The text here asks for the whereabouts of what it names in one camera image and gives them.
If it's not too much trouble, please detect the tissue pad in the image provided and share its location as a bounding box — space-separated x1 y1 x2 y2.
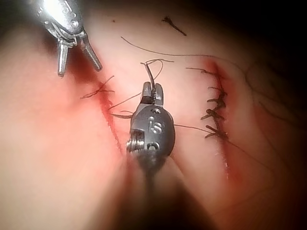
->
0 0 307 230

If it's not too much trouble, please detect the black stitching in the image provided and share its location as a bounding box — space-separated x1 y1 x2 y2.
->
80 75 116 100
186 67 230 141

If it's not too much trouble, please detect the curved needle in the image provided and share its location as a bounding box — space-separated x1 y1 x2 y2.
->
143 62 156 93

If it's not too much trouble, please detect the short black thread piece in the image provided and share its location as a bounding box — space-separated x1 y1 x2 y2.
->
162 16 188 36

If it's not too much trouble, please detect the left arm needle driver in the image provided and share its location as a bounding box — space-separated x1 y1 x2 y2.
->
35 0 85 40

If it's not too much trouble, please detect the left arm needle driver jaw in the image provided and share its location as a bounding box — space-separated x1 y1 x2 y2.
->
81 35 103 72
57 40 69 77

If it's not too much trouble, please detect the right arm needle driver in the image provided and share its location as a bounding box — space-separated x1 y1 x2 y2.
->
126 103 177 157

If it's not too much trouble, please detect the right arm needle driver jaw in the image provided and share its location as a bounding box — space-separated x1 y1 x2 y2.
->
153 83 165 106
141 81 154 104

